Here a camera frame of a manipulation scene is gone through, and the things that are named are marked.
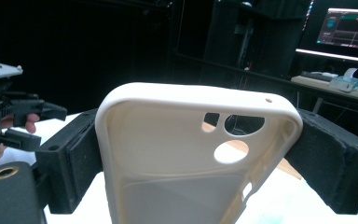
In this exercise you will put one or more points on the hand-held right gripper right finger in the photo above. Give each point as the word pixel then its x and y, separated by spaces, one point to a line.
pixel 332 161

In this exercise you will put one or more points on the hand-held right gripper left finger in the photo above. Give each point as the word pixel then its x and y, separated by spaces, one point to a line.
pixel 71 161

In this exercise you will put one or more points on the cream printed phone case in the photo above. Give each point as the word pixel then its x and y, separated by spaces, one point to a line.
pixel 167 149

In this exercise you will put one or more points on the blue and white device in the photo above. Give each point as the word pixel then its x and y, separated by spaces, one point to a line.
pixel 345 84

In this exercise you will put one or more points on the wooden desk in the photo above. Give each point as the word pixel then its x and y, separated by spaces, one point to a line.
pixel 310 82

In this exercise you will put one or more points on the lit light strip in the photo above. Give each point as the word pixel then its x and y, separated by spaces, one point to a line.
pixel 335 56

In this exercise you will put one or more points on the computer monitor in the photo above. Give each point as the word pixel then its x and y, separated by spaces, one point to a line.
pixel 351 29

